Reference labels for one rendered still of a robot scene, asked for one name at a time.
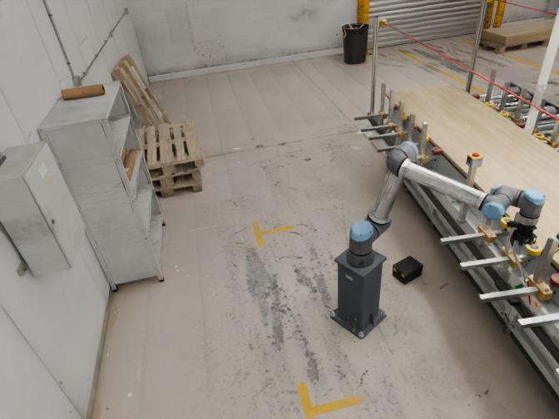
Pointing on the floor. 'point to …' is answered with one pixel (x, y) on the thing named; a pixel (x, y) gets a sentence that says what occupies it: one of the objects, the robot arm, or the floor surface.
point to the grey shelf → (107, 182)
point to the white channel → (543, 76)
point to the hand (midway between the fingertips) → (515, 249)
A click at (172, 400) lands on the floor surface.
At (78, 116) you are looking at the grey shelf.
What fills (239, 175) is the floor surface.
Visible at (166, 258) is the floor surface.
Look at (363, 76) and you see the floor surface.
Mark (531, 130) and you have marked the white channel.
